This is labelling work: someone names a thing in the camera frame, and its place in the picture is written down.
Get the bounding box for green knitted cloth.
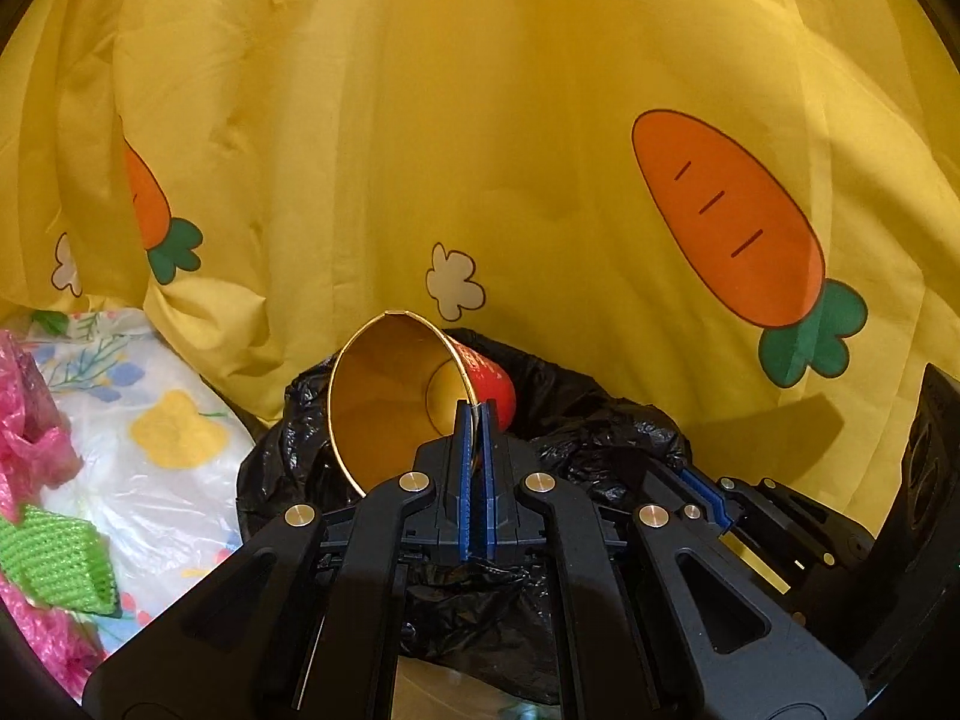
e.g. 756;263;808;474
0;506;121;617

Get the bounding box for floral plastic tablecloth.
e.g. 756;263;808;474
0;307;260;661

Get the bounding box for black trash bag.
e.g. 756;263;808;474
236;328;691;683

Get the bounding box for large pink plastic bag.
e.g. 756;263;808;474
0;330;81;526

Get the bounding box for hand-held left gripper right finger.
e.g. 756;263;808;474
484;403;871;720

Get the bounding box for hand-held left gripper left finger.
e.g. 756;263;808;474
82;401;475;720

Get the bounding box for red paper cup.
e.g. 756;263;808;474
328;311;518;500

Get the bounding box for small pink plastic bag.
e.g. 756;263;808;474
0;585;106;700

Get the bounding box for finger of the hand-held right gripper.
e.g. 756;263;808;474
637;457;743;533

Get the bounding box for yellow carrot print curtain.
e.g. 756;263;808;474
0;0;960;541

